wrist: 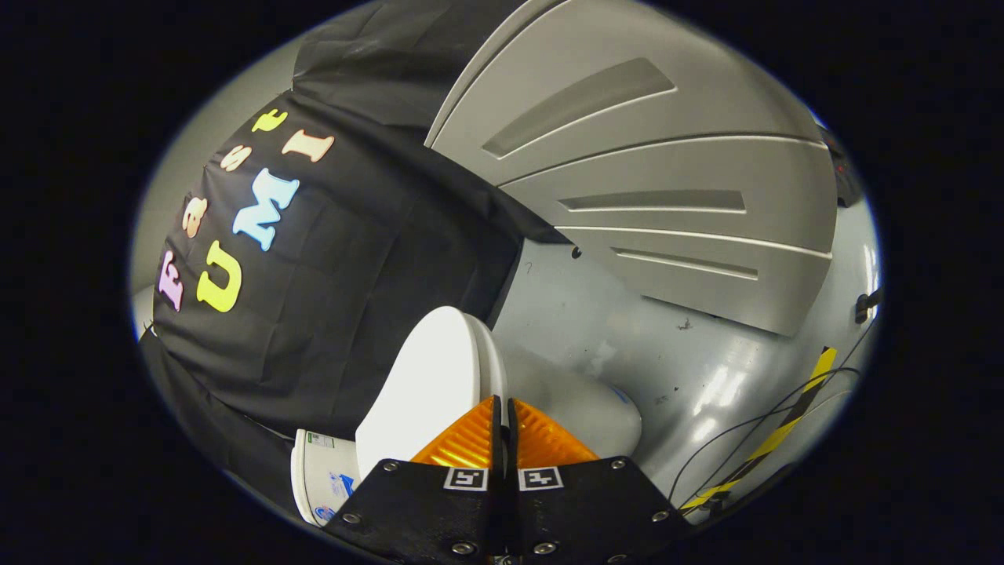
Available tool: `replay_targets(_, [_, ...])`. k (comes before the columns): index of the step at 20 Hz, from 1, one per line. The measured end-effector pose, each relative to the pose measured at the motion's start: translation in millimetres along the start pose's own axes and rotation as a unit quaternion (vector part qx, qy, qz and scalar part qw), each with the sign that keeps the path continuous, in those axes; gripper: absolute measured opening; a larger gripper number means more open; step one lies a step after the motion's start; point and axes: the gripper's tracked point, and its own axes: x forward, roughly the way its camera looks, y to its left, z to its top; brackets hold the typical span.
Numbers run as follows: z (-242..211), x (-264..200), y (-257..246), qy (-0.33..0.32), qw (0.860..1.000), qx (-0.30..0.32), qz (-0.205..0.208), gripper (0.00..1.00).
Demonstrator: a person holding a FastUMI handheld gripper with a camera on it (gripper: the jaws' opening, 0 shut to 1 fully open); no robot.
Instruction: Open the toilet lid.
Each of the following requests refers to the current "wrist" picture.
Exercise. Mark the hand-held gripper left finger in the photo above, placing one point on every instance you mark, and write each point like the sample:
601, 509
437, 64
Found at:
423, 510

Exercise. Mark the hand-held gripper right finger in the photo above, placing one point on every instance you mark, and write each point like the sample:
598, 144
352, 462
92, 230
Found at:
588, 510

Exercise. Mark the white toilet lid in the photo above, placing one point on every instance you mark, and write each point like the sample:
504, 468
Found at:
423, 392

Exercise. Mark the white toilet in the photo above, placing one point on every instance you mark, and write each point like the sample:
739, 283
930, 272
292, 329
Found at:
572, 400

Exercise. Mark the yellow black hazard tape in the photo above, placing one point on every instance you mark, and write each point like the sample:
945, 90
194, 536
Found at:
784, 424

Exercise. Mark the black backdrop cloth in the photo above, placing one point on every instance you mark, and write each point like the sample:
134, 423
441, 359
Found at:
353, 298

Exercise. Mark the white grey louvered cabinet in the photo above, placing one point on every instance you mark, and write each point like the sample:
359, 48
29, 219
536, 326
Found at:
667, 157

